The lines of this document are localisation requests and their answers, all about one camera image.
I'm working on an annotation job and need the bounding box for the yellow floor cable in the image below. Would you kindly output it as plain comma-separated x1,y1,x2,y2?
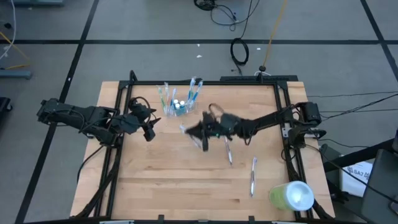
0,30,31,71

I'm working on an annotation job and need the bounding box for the white metal bracket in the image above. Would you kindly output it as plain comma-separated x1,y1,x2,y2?
99,219,135,224

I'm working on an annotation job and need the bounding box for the orange white wrapped toothbrush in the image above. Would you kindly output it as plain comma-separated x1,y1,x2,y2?
164,81,171,114

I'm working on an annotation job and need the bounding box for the white floor cable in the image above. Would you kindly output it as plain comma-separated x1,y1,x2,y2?
0,0,17,60

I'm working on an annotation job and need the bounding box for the black power strip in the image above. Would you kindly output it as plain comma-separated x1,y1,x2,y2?
220,75,299,83

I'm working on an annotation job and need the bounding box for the clear acrylic organizer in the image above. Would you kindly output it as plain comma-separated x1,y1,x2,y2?
163,98,198,118

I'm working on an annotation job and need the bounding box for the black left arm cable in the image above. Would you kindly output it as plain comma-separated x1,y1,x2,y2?
76,143,105,184

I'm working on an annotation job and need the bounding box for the green canister white lid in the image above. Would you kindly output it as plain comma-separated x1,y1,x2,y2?
269,180,315,212

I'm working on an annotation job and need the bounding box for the black slanted beam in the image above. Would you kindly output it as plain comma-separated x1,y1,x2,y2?
323,138,398,172

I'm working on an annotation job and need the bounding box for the thin black floor cable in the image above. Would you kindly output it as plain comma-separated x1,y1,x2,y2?
307,91,398,98
320,93,398,121

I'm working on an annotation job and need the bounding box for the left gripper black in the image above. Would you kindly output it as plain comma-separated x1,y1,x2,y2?
129,98,162,142

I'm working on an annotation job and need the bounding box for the black floor object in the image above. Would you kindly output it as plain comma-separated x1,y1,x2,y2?
0,96,13,113

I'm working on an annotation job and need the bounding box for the black aluminium table frame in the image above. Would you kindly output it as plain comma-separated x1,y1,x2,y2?
74,70,335,224

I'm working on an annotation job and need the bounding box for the white printed paper label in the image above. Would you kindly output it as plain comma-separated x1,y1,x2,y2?
341,161,373,198

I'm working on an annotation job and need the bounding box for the yellow hanging cable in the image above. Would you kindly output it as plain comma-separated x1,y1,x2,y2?
263,0,289,68

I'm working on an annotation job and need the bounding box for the grey floor bar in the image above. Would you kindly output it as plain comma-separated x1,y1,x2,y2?
0,70,34,80
12,0,65,6

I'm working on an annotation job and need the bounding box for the black coiled floor cable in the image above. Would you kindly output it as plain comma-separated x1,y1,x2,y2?
229,37,250,67

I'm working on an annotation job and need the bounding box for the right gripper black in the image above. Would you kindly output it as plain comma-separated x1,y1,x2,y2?
185,111,240,152

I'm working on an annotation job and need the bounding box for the purple white toothbrush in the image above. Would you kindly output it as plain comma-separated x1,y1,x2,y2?
179,124,203,149
223,136,234,166
250,157,258,198

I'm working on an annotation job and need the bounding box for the black floor cable tangle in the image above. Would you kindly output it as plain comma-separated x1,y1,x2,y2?
193,0,261,32

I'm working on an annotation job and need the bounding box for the black chair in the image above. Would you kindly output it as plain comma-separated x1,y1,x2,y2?
361,148,398,224

